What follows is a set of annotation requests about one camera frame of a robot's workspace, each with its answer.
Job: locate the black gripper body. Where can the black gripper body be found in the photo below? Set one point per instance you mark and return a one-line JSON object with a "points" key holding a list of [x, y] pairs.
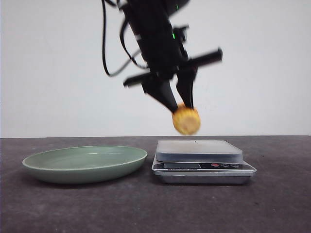
{"points": [[164, 53]]}

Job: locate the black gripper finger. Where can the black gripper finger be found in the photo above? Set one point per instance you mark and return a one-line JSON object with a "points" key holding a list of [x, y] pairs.
{"points": [[161, 91], [184, 85]]}

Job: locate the yellow corn cob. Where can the yellow corn cob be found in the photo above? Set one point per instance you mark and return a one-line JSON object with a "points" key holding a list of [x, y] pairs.
{"points": [[186, 120]]}

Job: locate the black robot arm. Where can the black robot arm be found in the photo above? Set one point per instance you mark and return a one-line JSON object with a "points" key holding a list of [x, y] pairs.
{"points": [[150, 17]]}

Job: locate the silver digital kitchen scale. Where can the silver digital kitchen scale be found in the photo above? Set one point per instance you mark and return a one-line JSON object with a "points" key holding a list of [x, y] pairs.
{"points": [[201, 161]]}

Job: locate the light green oval plate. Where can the light green oval plate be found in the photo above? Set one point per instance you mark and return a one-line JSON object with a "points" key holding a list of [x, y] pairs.
{"points": [[84, 164]]}

